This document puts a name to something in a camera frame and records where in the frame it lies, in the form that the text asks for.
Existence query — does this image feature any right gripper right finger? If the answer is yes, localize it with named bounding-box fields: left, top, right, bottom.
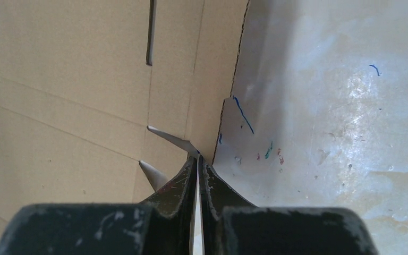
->
left=198, top=157, right=378, bottom=254

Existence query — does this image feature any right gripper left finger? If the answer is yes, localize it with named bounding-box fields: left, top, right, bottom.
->
left=0, top=157, right=197, bottom=254

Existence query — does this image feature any brown cardboard box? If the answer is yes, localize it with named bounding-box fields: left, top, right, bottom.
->
left=0, top=1, right=249, bottom=236

